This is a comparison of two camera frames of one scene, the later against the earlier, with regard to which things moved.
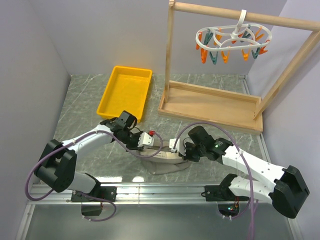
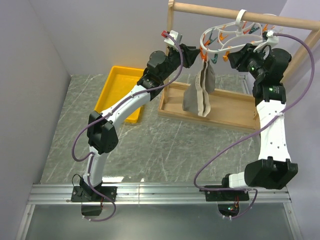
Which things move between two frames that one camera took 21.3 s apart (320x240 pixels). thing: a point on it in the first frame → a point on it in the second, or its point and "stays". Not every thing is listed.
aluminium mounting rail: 143,194 stays
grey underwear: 167,161 → 197,99
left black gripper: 135,146 → 189,55
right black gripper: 187,156 → 242,56
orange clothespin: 204,53 stays
